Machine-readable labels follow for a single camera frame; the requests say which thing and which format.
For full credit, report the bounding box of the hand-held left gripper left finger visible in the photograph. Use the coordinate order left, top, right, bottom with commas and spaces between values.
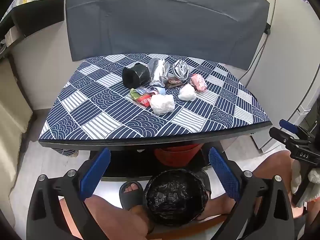
26, 147, 112, 240

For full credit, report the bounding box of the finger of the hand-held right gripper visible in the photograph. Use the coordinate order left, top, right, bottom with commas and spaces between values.
269, 127, 313, 153
279, 119, 316, 140

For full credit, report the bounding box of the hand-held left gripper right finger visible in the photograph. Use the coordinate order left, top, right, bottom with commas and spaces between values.
208, 147, 295, 240

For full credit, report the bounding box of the black-lined waste bin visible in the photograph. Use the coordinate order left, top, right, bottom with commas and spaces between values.
144, 169, 212, 227

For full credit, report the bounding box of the red printed wrapper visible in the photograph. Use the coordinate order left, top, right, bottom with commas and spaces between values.
138, 94, 153, 108

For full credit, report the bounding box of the small white plastic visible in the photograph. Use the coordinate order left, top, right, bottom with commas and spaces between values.
178, 84, 198, 102

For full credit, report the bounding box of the large white plastic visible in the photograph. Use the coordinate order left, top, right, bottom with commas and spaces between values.
150, 94, 175, 115

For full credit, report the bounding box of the pink wrapper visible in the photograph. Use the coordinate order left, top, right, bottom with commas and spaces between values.
190, 74, 207, 91

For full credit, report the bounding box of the light blue wrapper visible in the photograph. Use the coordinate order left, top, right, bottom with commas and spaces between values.
144, 86, 166, 95

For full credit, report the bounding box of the silver foil bag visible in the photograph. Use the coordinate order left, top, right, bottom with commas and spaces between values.
147, 58, 171, 87

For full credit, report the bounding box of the person's right hand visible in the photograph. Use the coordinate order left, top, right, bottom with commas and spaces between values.
291, 159, 320, 202

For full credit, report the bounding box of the black slipper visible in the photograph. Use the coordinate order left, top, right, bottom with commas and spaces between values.
119, 181, 145, 212
192, 170, 212, 198

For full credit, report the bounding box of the person's left leg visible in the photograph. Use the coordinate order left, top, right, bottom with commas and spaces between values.
85, 181, 155, 240

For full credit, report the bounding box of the red bucket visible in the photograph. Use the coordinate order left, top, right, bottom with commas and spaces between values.
153, 144, 204, 168

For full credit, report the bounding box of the blue patterned tablecloth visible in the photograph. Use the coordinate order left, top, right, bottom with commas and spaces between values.
39, 53, 272, 157

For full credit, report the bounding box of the white refrigerator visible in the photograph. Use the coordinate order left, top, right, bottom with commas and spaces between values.
240, 0, 320, 153

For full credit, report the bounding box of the brown wrapper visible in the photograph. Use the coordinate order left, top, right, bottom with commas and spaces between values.
167, 77, 183, 88

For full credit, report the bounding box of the grey striped crumpled wrapper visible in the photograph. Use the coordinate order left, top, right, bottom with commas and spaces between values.
171, 59, 190, 80

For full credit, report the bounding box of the grey backdrop cloth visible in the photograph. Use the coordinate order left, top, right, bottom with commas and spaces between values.
65, 0, 270, 72

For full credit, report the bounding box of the black power cable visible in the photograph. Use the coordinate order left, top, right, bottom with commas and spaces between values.
241, 22, 272, 81

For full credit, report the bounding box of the black wall shelf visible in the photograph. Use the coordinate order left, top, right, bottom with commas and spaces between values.
0, 0, 65, 53

